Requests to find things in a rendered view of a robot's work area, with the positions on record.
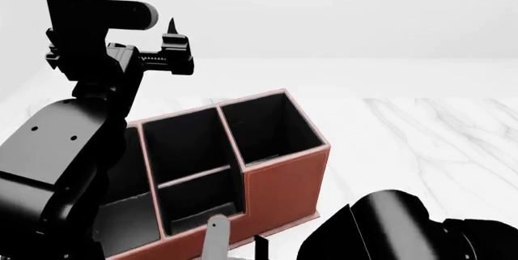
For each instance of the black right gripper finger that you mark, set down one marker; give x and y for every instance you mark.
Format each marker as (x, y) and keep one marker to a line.
(262, 248)

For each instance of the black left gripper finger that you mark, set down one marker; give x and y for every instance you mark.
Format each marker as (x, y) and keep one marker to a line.
(123, 53)
(178, 56)

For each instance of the red-brown leather desk caddy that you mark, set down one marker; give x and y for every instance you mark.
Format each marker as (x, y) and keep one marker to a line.
(279, 181)

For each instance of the black wrist camera, grey end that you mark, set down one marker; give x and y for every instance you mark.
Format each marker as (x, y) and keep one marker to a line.
(97, 12)

